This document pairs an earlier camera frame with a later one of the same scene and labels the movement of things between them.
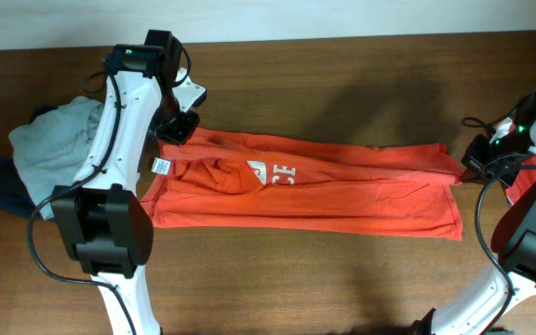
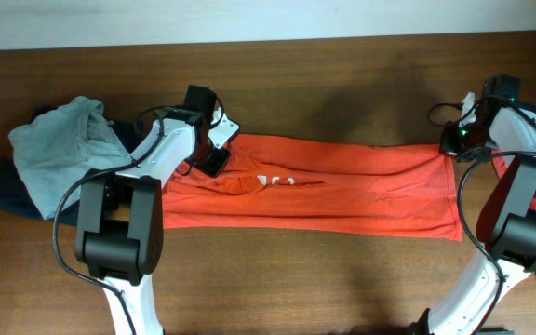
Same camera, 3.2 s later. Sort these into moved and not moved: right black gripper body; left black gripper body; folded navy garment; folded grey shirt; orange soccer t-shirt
Moved: left black gripper body; right black gripper body
Not moved: folded navy garment; folded grey shirt; orange soccer t-shirt
